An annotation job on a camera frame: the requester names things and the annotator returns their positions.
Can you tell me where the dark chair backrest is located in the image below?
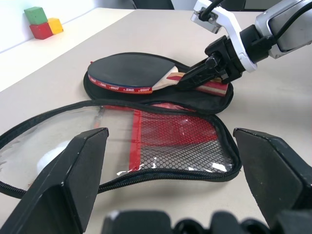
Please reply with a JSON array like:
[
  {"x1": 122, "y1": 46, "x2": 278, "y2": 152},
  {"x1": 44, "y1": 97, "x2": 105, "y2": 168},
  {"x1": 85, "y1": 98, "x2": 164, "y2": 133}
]
[{"x1": 133, "y1": 0, "x2": 175, "y2": 10}]

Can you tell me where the red wooden block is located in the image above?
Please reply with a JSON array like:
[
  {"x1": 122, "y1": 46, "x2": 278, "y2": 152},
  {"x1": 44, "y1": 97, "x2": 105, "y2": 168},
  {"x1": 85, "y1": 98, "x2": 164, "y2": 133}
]
[{"x1": 29, "y1": 22, "x2": 54, "y2": 40}]

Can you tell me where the black rubber table tennis paddle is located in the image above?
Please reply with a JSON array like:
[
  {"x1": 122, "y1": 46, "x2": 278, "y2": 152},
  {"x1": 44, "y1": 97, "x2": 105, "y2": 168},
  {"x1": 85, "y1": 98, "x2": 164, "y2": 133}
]
[{"x1": 87, "y1": 54, "x2": 230, "y2": 98}]

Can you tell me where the black red paddle case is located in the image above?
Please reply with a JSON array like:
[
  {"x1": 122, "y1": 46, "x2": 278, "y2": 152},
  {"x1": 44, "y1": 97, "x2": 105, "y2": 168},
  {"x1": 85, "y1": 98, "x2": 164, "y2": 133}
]
[{"x1": 0, "y1": 51, "x2": 242, "y2": 199}]

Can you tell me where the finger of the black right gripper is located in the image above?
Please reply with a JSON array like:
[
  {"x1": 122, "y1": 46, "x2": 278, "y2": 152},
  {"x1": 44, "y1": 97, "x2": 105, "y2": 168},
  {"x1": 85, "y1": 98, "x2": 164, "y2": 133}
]
[
  {"x1": 186, "y1": 55, "x2": 221, "y2": 74},
  {"x1": 175, "y1": 68, "x2": 222, "y2": 92}
]

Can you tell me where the green wooden block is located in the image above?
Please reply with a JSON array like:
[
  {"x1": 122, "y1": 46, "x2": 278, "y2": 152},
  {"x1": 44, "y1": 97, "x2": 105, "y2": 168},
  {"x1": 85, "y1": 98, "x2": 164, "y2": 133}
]
[{"x1": 23, "y1": 6, "x2": 48, "y2": 25}]

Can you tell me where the yellow wooden block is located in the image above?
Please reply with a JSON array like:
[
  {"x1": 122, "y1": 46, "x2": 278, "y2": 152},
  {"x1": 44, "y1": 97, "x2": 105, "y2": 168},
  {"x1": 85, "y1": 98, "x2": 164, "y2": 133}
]
[{"x1": 47, "y1": 17, "x2": 64, "y2": 35}]

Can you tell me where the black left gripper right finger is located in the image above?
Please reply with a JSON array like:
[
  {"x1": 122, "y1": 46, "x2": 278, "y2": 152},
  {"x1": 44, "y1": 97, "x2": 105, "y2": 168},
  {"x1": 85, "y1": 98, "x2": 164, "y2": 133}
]
[{"x1": 233, "y1": 127, "x2": 312, "y2": 227}]

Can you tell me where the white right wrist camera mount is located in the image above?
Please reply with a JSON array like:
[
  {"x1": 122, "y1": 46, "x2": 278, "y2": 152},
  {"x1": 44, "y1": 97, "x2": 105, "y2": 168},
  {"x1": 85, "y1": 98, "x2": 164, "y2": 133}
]
[{"x1": 190, "y1": 0, "x2": 258, "y2": 73}]

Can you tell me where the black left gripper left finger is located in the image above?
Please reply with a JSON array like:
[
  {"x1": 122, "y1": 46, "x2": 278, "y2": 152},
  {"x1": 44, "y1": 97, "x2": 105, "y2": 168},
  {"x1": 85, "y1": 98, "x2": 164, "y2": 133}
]
[{"x1": 0, "y1": 127, "x2": 109, "y2": 234}]

